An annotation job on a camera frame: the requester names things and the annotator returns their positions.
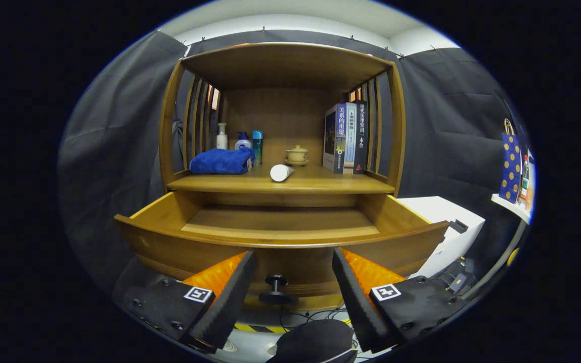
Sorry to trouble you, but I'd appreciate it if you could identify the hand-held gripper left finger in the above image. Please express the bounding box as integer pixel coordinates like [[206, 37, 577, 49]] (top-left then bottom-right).
[[123, 250, 258, 353]]

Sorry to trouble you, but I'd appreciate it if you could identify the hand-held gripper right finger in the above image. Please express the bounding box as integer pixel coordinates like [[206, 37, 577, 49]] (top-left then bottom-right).
[[332, 247, 465, 353]]

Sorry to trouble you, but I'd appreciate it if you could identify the wooden drawer with black knob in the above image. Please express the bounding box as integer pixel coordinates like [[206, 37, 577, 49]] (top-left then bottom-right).
[[114, 191, 450, 311]]

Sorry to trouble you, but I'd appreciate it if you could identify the white face wash tube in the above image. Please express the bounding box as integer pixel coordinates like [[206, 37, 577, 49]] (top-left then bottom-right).
[[270, 164, 295, 183]]

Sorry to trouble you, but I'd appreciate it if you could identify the wooden countertop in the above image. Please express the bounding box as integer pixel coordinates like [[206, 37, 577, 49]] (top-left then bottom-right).
[[166, 162, 396, 195]]

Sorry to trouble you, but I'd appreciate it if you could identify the wooden cabinet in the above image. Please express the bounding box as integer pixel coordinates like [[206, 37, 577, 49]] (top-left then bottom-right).
[[158, 42, 407, 198]]

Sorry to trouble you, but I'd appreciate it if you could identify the black rounded object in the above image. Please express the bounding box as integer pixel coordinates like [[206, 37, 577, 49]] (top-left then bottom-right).
[[268, 319, 358, 363]]

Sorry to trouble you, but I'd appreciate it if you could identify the black electronic device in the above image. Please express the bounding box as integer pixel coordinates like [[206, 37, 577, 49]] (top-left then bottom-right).
[[434, 257, 478, 295]]

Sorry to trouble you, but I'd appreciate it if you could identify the white box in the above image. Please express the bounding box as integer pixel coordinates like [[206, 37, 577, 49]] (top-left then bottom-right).
[[396, 196, 486, 279]]

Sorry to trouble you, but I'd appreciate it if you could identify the blue towel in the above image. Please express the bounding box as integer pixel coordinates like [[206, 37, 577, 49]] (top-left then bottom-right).
[[189, 146, 256, 175]]

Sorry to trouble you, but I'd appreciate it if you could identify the beige lidded tea cup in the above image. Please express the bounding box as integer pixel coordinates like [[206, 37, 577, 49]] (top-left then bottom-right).
[[284, 145, 309, 166]]

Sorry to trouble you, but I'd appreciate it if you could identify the teal bottle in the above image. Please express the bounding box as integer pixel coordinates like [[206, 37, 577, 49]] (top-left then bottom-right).
[[252, 130, 264, 166]]

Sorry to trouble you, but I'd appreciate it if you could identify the white spine book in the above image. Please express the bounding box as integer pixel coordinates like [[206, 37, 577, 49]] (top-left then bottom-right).
[[343, 102, 358, 175]]

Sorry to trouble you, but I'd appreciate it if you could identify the white shelf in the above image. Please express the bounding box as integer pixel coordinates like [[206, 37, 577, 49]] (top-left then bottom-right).
[[491, 193, 533, 225]]

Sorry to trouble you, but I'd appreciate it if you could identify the blue gold-dotted gift bag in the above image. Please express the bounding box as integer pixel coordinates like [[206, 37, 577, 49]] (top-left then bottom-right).
[[498, 118, 523, 205]]

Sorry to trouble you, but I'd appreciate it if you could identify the clear bottle with red label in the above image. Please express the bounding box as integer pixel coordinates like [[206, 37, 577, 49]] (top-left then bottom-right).
[[520, 154, 531, 202]]

